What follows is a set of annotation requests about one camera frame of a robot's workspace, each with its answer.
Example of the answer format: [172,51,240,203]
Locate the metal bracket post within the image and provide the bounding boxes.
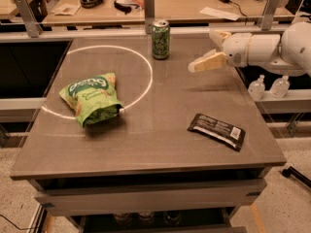
[258,0,280,31]
[14,0,42,38]
[144,0,155,34]

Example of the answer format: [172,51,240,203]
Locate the left metal bracket post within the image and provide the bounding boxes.
[14,0,42,38]

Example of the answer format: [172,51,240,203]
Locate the right metal bracket post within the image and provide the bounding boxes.
[258,0,280,31]

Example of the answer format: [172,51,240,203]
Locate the black snack bar wrapper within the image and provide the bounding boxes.
[188,114,246,151]

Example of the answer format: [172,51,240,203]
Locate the clear plastic bottle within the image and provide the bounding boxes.
[248,75,265,101]
[269,76,290,98]

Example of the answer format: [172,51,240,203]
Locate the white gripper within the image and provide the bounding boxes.
[188,30,252,73]

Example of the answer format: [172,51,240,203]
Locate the black sunglasses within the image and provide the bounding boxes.
[114,1,131,15]

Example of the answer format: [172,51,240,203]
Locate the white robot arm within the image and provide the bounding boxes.
[188,22,311,77]

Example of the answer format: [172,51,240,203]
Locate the green soda can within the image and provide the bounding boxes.
[152,20,170,59]

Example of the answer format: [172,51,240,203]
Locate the middle metal bracket post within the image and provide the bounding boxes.
[144,0,155,34]

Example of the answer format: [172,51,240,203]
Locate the white paper sheet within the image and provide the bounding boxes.
[200,7,240,21]

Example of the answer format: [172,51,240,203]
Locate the small paper card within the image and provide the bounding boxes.
[52,4,80,16]

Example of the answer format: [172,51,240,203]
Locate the green snack bag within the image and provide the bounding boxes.
[59,73,122,127]

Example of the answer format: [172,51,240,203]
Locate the right clear plastic bottle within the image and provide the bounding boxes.
[269,76,290,98]

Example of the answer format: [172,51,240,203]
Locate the left clear plastic bottle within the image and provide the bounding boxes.
[248,75,265,101]

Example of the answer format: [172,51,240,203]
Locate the white table drawer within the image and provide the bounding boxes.
[35,179,266,216]

